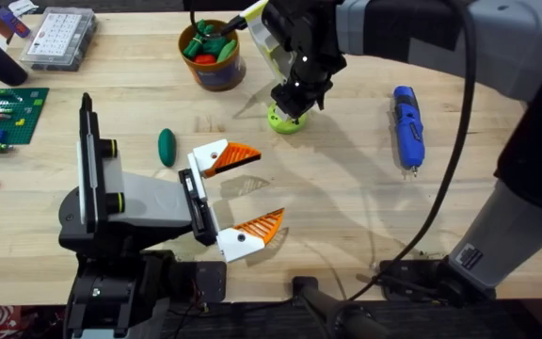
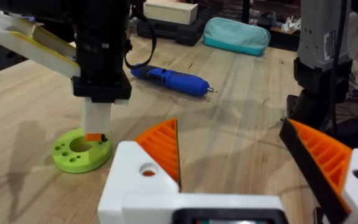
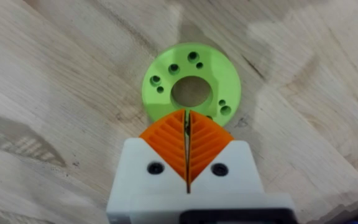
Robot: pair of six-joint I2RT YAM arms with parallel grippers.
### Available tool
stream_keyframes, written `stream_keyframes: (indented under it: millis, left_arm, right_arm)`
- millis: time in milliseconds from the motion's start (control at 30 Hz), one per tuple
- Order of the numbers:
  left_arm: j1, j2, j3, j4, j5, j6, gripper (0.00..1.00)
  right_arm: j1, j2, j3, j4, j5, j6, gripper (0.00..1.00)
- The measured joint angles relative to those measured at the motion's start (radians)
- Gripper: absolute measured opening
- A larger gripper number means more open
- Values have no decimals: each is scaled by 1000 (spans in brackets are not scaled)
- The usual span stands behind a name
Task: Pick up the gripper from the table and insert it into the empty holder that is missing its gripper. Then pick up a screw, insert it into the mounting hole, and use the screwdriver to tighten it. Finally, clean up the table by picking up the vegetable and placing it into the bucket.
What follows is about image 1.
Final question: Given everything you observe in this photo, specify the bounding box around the green vegetable toy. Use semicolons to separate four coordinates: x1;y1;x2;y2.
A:
157;127;178;169

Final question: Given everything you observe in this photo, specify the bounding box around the blue electric screwdriver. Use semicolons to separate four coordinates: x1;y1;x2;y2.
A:
391;85;426;179

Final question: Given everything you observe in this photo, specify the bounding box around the green disc with holes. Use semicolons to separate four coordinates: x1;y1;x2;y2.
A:
266;103;308;136

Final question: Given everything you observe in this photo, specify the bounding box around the left wrist upright plate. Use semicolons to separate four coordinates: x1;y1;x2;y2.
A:
77;92;103;235

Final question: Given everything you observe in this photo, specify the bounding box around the orange tub with toys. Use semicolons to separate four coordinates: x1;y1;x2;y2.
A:
178;19;247;92

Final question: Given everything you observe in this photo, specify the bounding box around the green board with blocks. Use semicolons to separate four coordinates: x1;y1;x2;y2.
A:
0;87;51;153

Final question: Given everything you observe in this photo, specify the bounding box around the clear plastic parts box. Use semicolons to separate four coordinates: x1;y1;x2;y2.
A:
19;6;98;73

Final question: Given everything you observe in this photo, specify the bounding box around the purple and brown tool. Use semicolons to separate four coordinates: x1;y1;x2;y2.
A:
0;0;32;40

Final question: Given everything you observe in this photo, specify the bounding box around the black pole mount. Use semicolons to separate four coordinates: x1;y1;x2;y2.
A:
291;276;391;339

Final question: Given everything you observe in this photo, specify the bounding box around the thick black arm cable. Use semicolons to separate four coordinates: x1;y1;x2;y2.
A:
345;0;478;303

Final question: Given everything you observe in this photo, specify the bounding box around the black rail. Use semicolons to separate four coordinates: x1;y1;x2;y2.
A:
157;299;542;339

